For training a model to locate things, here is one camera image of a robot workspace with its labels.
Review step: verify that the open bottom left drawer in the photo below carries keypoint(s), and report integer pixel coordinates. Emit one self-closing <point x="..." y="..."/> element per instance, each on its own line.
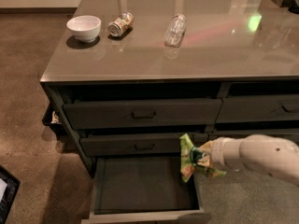
<point x="144" y="190"/>

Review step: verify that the gold soda can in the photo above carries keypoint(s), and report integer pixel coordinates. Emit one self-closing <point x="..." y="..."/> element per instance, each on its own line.
<point x="121" y="25"/>

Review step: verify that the black bin beside cabinet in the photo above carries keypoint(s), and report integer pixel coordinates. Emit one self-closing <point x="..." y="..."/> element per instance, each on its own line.
<point x="51" y="119"/>

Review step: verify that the middle left drawer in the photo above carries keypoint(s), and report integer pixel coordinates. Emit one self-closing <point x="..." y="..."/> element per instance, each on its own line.
<point x="131" y="144"/>

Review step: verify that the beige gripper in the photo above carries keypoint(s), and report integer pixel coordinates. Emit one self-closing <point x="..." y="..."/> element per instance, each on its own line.
<point x="220" y="153"/>

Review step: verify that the dark counter cabinet frame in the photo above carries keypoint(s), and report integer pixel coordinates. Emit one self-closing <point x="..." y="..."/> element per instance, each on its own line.
<point x="230" y="48"/>

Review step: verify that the black laptop on floor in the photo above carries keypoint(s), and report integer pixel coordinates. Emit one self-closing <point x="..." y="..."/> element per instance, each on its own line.
<point x="9" y="185"/>

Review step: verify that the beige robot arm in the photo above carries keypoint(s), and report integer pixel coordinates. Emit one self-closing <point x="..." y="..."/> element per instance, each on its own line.
<point x="258" y="153"/>

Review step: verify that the top right drawer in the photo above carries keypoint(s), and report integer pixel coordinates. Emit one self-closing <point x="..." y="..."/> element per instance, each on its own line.
<point x="259" y="108"/>

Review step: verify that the green rice chip bag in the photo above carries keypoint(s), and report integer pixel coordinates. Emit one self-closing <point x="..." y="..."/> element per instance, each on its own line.
<point x="189" y="155"/>

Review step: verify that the middle right drawer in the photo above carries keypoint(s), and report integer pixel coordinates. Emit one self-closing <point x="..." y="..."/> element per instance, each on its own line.
<point x="290" y="134"/>

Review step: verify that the clear plastic water bottle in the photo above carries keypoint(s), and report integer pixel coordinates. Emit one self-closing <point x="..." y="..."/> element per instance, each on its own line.
<point x="175" y="31"/>

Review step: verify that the white ceramic bowl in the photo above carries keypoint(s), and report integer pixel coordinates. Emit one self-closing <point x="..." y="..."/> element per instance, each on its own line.
<point x="84" y="28"/>

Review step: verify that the top left drawer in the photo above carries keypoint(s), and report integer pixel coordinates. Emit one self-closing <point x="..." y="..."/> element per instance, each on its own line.
<point x="142" y="113"/>

